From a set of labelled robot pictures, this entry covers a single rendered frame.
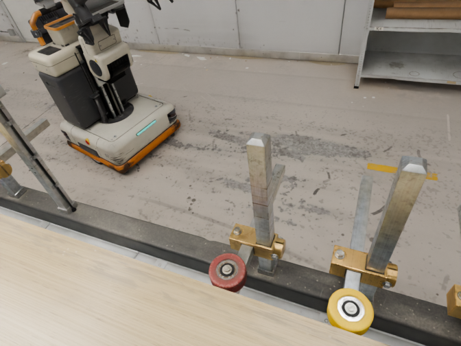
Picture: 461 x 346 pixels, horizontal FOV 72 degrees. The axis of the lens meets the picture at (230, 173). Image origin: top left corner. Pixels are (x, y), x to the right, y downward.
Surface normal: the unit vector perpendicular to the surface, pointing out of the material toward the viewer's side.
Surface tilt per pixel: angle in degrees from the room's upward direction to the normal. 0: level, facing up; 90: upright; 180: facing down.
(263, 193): 90
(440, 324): 0
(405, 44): 90
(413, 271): 0
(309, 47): 90
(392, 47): 90
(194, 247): 0
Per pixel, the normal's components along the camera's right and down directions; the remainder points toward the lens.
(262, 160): -0.37, 0.68
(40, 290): -0.12, -0.71
